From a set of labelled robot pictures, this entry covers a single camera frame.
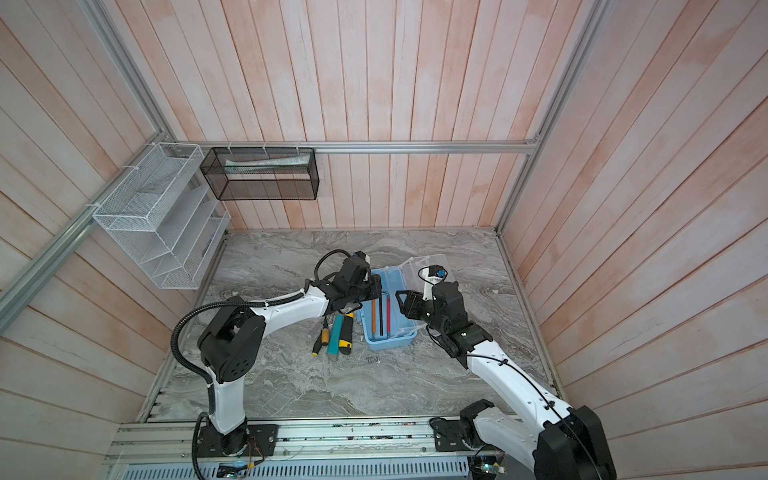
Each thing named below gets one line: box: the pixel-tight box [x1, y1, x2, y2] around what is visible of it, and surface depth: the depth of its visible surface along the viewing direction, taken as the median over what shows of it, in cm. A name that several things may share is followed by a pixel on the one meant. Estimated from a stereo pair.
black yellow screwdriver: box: [312, 316, 329, 357], surface depth 90 cm
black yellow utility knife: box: [339, 313, 355, 355], surface depth 93 cm
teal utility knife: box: [327, 314, 344, 355], surface depth 92 cm
